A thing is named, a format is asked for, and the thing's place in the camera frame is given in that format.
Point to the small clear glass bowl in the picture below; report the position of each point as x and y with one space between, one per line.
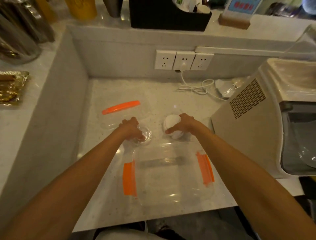
146 134

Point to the wooden sign stand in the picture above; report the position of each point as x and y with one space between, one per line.
234 21

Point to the black storage box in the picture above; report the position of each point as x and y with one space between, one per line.
170 17

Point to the clear machine lid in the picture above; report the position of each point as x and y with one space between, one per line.
302 42

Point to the white wall socket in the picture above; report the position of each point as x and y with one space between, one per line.
202 61
184 59
165 59

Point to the person's left forearm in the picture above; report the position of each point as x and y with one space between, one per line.
64 188

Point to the person's left thumb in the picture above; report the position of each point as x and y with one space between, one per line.
140 134

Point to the person's white clothing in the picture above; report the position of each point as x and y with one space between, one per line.
121 235

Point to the gold foil tray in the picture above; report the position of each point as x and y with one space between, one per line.
11 87

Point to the clear lid with orange clip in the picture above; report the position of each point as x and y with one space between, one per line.
123 108

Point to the clear container with orange clips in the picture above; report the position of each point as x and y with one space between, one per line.
170 175

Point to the person's left hand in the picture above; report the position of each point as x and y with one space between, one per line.
129 128

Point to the beige countertop machine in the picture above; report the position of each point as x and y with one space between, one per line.
256 118

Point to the yellow cup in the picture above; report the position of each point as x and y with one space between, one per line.
81 8

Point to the white round ball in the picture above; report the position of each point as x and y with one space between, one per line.
170 122

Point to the steel tumbler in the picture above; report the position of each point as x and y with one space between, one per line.
113 7

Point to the person's right thumb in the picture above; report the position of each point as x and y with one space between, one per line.
172 129

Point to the large metal canister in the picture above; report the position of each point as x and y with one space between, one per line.
14 42

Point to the clear plastic bag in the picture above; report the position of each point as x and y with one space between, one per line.
229 87

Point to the person's right hand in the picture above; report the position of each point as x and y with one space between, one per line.
185 124

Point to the person's right forearm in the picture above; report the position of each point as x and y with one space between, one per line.
249 183

